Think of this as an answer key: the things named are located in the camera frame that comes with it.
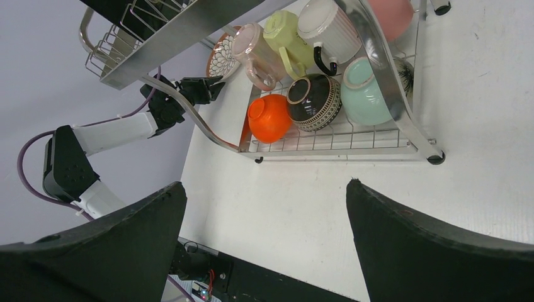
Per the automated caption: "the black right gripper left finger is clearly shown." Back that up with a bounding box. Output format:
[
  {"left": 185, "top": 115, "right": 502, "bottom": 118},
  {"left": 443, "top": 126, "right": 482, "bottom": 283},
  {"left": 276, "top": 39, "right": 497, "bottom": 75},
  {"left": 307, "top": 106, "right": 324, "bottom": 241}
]
[{"left": 1, "top": 182, "right": 187, "bottom": 301}]

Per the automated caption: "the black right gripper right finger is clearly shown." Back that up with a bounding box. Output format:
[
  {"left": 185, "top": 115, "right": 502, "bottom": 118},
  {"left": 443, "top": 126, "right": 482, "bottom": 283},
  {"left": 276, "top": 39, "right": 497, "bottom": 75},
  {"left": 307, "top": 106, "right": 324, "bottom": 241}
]
[{"left": 346, "top": 179, "right": 533, "bottom": 301}]

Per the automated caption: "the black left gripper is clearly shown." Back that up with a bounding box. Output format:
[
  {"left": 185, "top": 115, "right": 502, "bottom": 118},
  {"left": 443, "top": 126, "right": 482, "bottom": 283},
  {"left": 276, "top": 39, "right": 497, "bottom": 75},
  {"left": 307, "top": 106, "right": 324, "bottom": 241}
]
[{"left": 177, "top": 75, "right": 225, "bottom": 105}]

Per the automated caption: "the brown floral round plate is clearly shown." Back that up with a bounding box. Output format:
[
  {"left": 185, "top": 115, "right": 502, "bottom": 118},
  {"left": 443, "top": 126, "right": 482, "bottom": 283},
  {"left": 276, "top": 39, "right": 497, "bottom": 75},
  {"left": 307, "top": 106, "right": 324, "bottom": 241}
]
[{"left": 206, "top": 33, "right": 241, "bottom": 81}]

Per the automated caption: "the orange plastic bowl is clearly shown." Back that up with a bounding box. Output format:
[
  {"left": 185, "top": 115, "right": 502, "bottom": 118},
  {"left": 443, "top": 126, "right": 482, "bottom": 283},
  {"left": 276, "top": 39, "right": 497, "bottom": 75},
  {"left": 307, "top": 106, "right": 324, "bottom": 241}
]
[{"left": 247, "top": 94, "right": 293, "bottom": 143}]

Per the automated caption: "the light green mug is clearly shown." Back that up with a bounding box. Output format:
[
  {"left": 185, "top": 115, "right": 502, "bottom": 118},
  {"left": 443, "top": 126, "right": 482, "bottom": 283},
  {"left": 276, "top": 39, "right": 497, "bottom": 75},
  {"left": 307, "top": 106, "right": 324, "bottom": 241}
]
[{"left": 263, "top": 10, "right": 315, "bottom": 80}]

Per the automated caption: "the beige bowl dark rim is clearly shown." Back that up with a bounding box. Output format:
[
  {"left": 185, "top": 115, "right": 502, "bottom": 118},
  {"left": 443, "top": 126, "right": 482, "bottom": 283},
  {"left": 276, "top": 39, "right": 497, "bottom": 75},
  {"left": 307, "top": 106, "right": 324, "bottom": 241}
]
[{"left": 286, "top": 74, "right": 342, "bottom": 132}]

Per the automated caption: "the square floral plate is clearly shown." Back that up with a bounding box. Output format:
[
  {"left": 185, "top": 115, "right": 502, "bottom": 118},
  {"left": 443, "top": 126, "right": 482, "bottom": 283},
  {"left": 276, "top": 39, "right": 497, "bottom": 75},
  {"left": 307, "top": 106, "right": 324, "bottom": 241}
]
[{"left": 81, "top": 0, "right": 192, "bottom": 42}]

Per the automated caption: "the white ribbed mug black rim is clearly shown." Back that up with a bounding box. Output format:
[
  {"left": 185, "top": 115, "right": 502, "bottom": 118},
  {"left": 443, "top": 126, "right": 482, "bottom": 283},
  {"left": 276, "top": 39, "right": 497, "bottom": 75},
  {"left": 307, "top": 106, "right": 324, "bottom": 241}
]
[{"left": 297, "top": 0, "right": 362, "bottom": 76}]

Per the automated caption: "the mint green bowl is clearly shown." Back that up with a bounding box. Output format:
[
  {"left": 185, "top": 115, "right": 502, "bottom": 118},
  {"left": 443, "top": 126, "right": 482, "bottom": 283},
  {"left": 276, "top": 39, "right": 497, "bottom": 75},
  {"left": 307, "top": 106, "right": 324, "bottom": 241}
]
[{"left": 341, "top": 57, "right": 392, "bottom": 126}]

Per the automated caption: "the pink mug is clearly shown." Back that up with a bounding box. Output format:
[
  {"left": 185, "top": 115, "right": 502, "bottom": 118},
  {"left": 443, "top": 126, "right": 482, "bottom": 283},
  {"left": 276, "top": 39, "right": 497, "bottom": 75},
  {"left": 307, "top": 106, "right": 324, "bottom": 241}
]
[{"left": 368, "top": 0, "right": 414, "bottom": 42}]

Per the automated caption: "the stainless steel dish rack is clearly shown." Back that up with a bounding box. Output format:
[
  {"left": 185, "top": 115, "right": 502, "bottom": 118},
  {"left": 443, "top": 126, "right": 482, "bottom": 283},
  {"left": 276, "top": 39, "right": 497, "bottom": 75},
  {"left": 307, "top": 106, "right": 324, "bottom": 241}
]
[{"left": 78, "top": 0, "right": 452, "bottom": 166}]

